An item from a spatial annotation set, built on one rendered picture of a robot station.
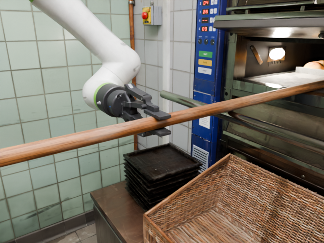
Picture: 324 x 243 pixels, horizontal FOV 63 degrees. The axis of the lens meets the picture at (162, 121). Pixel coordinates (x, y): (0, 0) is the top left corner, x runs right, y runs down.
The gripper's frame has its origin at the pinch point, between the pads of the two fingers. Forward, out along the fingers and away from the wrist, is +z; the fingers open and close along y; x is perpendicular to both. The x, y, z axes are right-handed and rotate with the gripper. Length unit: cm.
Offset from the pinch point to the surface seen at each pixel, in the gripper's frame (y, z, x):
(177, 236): 60, -21, -24
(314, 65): -3, -19, -104
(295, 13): -24, 2, -46
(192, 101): 2.0, -14.5, -22.9
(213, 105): -1.4, 1.1, -16.3
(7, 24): -22, -121, 15
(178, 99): 2.5, -21.6, -22.5
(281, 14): -24, -3, -46
